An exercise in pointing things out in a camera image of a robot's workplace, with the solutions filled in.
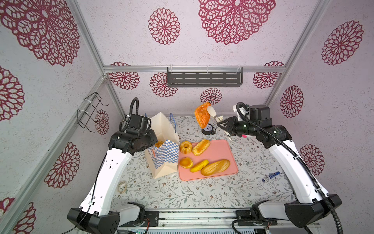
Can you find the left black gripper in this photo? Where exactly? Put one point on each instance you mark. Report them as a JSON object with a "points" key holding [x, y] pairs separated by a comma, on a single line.
{"points": [[153, 139]]}

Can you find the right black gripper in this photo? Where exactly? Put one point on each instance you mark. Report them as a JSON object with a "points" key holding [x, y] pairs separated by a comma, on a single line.
{"points": [[231, 125]]}

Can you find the brown croissant bread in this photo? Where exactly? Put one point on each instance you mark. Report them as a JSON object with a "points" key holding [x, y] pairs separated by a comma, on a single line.
{"points": [[202, 115]]}

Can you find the yellow ring donut bread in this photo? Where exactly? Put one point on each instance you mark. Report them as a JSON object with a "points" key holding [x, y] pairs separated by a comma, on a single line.
{"points": [[159, 144]]}

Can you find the blue checkered paper bag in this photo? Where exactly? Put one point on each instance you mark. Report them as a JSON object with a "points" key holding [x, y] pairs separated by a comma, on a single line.
{"points": [[164, 161]]}

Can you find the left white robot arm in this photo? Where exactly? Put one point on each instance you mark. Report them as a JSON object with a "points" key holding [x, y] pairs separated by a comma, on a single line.
{"points": [[94, 214]]}

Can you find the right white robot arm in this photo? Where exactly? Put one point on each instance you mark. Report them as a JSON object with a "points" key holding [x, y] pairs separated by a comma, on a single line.
{"points": [[313, 202]]}

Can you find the small bundt cake bread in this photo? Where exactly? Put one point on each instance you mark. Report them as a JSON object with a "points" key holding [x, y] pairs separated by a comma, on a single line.
{"points": [[186, 147]]}

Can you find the long baguette bread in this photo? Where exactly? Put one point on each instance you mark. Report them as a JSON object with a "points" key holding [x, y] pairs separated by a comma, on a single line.
{"points": [[216, 167]]}

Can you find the yellow twisted bread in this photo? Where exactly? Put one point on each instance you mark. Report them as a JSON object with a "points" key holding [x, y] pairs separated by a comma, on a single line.
{"points": [[199, 166]]}

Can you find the round yellow tart bread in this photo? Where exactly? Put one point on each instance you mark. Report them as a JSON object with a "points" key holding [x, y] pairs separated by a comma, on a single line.
{"points": [[186, 163]]}

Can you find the black alarm clock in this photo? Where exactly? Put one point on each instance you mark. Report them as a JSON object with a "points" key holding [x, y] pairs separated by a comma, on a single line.
{"points": [[209, 130]]}

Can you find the pink plastic tray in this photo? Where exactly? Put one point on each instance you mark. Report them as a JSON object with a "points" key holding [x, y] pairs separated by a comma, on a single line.
{"points": [[216, 160]]}

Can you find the beige rubber band loop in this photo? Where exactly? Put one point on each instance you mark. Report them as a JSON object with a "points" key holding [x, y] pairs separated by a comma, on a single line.
{"points": [[122, 187]]}

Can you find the blue marker pen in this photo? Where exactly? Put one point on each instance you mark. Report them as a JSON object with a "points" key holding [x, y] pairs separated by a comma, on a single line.
{"points": [[270, 176]]}

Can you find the grey wall shelf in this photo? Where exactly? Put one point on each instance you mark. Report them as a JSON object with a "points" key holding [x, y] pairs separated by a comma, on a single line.
{"points": [[204, 79]]}

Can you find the black wire wall rack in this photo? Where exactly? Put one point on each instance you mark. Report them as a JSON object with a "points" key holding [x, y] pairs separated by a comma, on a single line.
{"points": [[91, 118]]}

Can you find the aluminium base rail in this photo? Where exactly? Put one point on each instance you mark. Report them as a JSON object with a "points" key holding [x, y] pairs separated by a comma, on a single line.
{"points": [[207, 221]]}

